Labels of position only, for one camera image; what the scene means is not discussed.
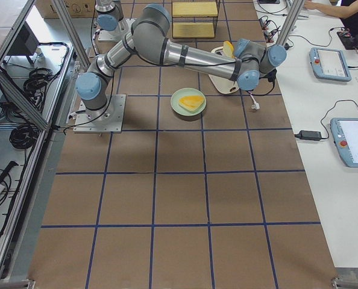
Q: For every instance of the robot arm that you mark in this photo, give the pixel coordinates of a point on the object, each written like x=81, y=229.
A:
x=147, y=39
x=110, y=16

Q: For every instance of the teach pendant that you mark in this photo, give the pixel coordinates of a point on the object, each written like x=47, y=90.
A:
x=345, y=135
x=329, y=64

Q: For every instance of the aluminium frame post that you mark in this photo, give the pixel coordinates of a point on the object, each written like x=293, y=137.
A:
x=294, y=9

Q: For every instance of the upper teach pendant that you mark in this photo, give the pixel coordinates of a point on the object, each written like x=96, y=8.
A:
x=329, y=64

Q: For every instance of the cardboard box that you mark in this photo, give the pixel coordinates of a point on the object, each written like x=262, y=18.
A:
x=76, y=8

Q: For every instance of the bread slice in toaster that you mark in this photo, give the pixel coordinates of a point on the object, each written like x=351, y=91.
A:
x=228, y=49

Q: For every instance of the person in black shirt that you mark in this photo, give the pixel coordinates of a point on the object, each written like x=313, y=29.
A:
x=347, y=12

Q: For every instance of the black power brick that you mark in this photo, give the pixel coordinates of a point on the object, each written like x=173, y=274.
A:
x=309, y=135

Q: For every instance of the triangular bread on plate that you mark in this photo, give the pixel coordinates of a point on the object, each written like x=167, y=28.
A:
x=191, y=103

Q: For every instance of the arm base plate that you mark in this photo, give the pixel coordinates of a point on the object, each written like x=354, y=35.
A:
x=108, y=119
x=117, y=34

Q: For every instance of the white toaster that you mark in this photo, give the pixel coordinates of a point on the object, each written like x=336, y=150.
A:
x=224, y=86

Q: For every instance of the light green plate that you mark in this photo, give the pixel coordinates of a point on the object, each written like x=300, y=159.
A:
x=186, y=92

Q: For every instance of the lower teach pendant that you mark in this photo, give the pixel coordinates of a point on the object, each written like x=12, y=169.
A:
x=345, y=135

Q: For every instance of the wooden board insert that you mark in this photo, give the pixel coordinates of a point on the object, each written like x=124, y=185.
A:
x=194, y=18

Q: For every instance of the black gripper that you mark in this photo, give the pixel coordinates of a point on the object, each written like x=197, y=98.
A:
x=234, y=82

